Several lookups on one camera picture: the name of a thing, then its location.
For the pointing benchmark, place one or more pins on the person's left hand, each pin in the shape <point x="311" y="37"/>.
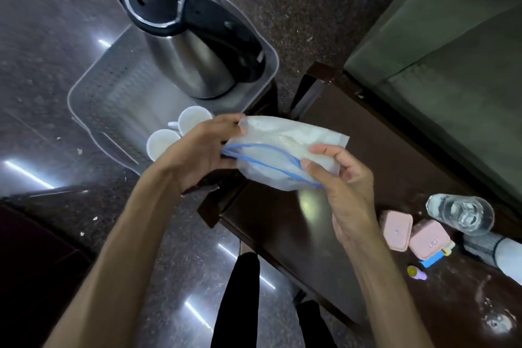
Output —
<point x="195" y="152"/>

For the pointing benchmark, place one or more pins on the person's right hand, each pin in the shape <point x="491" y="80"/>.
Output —
<point x="355" y="197"/>

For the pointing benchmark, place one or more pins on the white mug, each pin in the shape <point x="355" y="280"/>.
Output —
<point x="195" y="119"/>
<point x="163" y="144"/>

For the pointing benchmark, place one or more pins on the pink plastic box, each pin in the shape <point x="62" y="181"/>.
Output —
<point x="395" y="229"/>

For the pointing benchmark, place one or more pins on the pink box with blue label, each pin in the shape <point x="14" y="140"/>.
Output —
<point x="428" y="237"/>

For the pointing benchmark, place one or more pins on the clear zip bag blue seal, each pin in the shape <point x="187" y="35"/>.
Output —
<point x="285" y="135"/>

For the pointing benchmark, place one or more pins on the grey perforated plastic tray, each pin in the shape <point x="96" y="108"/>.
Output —
<point x="118" y="99"/>

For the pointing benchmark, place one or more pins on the steel kettle with black lid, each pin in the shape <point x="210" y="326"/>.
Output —
<point x="183" y="58"/>

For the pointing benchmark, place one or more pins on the small purple yellow cap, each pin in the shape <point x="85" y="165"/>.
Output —
<point x="417" y="273"/>

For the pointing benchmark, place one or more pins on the small blue bottle white cap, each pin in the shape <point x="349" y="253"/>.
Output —
<point x="432" y="259"/>

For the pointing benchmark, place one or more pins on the clear drinking glass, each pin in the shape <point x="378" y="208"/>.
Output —
<point x="461" y="213"/>

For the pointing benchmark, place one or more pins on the person's left forearm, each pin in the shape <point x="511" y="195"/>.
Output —
<point x="110" y="262"/>

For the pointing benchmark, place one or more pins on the person's right forearm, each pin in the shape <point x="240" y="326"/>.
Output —
<point x="383" y="290"/>

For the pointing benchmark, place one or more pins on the dark wooden coffee table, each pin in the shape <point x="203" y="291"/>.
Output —
<point x="285" y="229"/>

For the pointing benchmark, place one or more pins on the person's left foot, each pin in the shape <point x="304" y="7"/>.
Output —
<point x="246" y="248"/>

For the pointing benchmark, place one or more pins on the person's black trousers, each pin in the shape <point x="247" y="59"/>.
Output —
<point x="236" y="303"/>

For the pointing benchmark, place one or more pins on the small dark wooden side table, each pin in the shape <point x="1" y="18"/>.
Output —
<point x="265" y="107"/>

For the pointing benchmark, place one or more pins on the black mesh holder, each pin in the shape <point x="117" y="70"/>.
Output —
<point x="483" y="248"/>

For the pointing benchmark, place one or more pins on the green fabric armchair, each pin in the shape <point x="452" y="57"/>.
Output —
<point x="456" y="74"/>

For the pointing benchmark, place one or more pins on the dark wooden furniture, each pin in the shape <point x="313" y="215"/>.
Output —
<point x="36" y="270"/>

